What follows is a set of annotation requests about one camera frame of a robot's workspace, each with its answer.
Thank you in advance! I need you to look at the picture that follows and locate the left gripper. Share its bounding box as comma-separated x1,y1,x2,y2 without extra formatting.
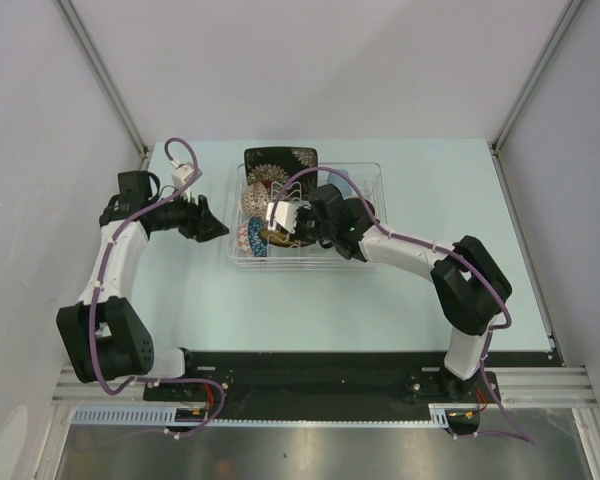
152,185,228,243

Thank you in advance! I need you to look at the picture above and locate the round black yellow saucer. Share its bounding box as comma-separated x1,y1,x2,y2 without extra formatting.
259,228,311,249

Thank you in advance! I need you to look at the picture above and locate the red patterned white bowl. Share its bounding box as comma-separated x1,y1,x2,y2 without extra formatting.
234,221,253,258

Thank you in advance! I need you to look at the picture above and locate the light blue cup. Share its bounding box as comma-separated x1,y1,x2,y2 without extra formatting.
326,169,353,198

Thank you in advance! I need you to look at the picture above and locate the brown patterned bowl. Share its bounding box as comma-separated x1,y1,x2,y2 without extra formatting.
240,182,270,221

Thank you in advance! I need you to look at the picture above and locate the blue patterned bowl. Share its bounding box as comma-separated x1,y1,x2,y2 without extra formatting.
247,217,268,258

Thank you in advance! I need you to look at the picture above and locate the white wire dish rack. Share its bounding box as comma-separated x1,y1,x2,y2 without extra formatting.
228,162,386,271

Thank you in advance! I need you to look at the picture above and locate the red black mug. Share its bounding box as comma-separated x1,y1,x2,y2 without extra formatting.
346,197,376,224

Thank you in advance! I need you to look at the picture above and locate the square black floral plate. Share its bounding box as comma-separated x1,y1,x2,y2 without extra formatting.
244,146,318,192

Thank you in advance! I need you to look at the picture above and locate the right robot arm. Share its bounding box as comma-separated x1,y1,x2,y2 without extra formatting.
272,184,512,401

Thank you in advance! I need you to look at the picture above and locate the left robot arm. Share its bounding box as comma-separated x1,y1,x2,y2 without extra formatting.
56,171,229,400

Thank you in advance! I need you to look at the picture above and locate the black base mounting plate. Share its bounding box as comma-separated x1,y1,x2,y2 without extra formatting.
142,349,502,436

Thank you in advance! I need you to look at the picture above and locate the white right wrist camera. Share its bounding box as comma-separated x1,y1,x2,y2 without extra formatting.
265,201,299,234

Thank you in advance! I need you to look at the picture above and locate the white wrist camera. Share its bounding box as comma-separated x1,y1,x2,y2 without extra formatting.
265,201,299,234
171,162,202,202

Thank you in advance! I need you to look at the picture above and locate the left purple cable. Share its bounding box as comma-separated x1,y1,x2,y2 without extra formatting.
88,137,204,396

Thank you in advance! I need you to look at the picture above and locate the purple cable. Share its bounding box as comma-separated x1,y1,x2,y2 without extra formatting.
265,168,534,444
88,137,204,396

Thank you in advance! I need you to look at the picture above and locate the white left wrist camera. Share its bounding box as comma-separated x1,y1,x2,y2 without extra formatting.
171,162,202,202

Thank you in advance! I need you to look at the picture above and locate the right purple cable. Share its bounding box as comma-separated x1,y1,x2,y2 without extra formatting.
265,168,534,444

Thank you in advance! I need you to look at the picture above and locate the aluminium frame rail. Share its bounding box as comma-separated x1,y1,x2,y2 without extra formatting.
53,0,149,159

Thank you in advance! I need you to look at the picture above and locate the white slotted cable duct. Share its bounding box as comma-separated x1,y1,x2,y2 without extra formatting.
72,406,478,429

